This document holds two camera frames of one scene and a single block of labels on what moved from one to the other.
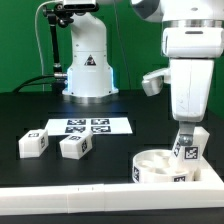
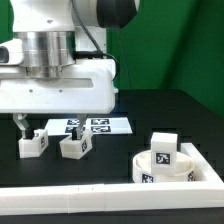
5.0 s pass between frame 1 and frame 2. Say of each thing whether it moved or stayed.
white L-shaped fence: stayed
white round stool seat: stayed
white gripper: moved
